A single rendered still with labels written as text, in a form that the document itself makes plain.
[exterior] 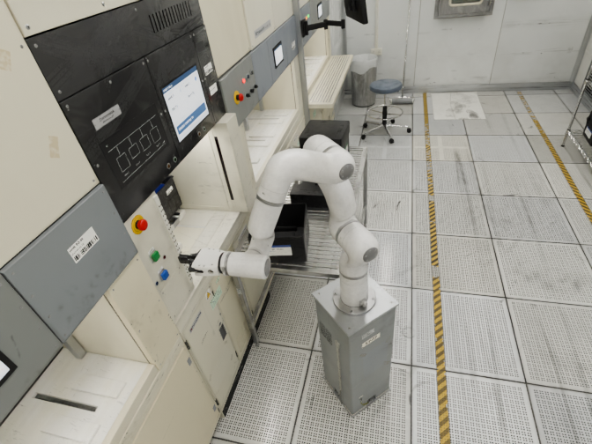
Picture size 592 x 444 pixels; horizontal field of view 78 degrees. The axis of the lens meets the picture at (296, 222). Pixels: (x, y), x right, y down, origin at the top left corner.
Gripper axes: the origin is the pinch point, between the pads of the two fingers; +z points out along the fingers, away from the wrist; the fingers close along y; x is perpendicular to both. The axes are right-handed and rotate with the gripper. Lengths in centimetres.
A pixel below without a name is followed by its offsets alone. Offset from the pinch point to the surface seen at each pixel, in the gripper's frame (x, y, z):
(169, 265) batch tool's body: -10.3, 5.2, 12.9
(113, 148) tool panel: 42.0, 3.8, 12.2
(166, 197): -15, 55, 44
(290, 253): -37, 45, -23
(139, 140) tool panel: 38.5, 16.0, 12.2
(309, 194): -34, 91, -23
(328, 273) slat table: -44, 40, -43
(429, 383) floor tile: -120, 34, -97
